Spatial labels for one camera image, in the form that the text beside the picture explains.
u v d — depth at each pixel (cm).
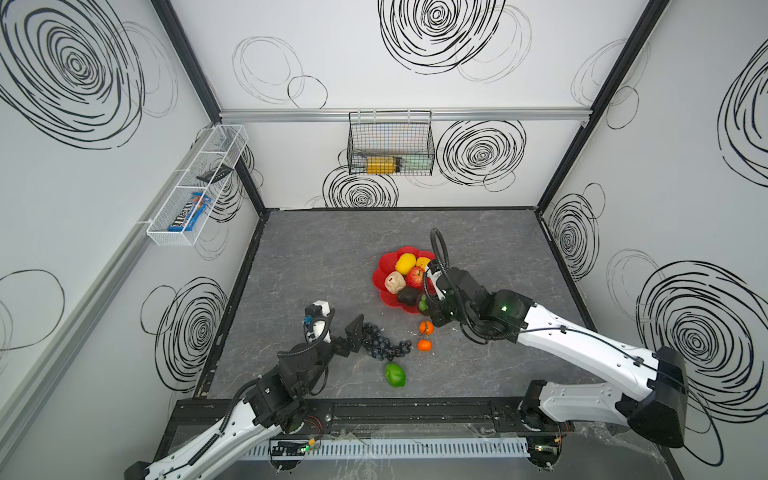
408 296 90
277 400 57
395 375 78
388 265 101
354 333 68
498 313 51
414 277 90
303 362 55
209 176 78
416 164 87
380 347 80
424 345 83
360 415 74
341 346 67
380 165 89
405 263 94
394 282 91
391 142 99
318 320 62
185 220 70
